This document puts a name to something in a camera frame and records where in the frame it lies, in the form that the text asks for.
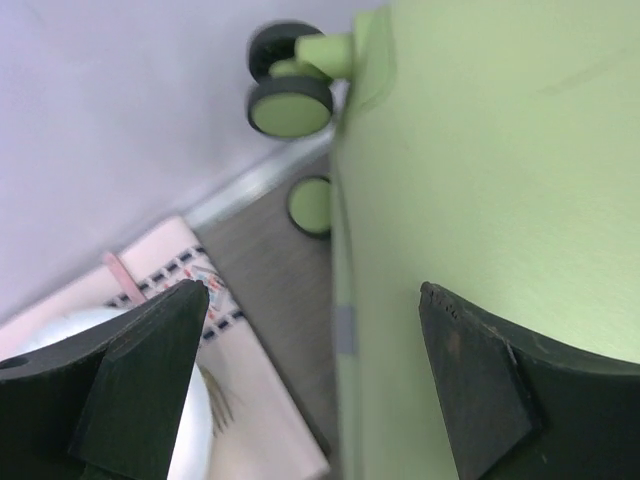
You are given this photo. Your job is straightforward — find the aluminium frame rail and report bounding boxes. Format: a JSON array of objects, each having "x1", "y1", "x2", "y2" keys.
[{"x1": 184, "y1": 130, "x2": 333, "y2": 231}]

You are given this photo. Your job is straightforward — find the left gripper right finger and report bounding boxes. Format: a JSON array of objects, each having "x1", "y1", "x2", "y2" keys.
[{"x1": 419, "y1": 282, "x2": 639, "y2": 479}]

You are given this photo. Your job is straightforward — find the green hard-shell suitcase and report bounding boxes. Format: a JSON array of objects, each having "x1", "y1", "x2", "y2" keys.
[{"x1": 247, "y1": 0, "x2": 639, "y2": 479}]

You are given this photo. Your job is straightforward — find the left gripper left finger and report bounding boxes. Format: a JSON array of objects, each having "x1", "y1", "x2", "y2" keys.
[{"x1": 1, "y1": 280, "x2": 209, "y2": 479}]

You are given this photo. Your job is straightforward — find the patterned cloth placemat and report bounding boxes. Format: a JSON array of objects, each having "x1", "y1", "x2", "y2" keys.
[{"x1": 1, "y1": 216, "x2": 330, "y2": 479}]

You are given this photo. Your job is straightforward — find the white paper plate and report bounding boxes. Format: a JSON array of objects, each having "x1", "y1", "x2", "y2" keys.
[{"x1": 12, "y1": 307, "x2": 213, "y2": 480}]

